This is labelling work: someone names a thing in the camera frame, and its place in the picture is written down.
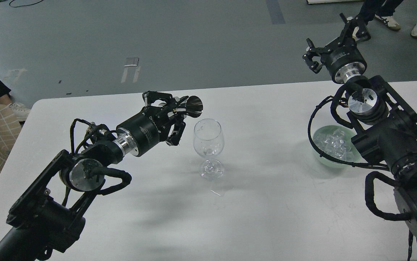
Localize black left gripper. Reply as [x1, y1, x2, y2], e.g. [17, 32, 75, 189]
[116, 91, 189, 157]

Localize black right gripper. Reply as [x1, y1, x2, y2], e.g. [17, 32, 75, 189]
[302, 13, 371, 84]

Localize steel double jigger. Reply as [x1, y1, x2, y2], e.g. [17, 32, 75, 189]
[173, 96, 203, 118]

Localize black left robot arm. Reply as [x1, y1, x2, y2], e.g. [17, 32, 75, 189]
[0, 91, 203, 261]

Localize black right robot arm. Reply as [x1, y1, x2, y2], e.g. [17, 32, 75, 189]
[302, 13, 417, 260]

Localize clear wine glass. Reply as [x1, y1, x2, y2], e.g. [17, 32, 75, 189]
[192, 119, 225, 181]

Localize clear ice cubes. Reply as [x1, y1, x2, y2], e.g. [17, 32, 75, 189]
[312, 126, 357, 162]

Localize white sneaker with dark stripes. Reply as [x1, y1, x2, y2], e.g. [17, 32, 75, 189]
[375, 14, 401, 32]

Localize light green bowl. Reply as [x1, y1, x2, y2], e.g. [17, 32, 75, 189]
[312, 125, 362, 169]

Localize white grey sneaker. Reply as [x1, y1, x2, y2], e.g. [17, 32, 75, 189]
[9, 102, 31, 122]

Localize black floor cable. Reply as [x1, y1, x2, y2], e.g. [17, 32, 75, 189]
[0, 0, 44, 13]

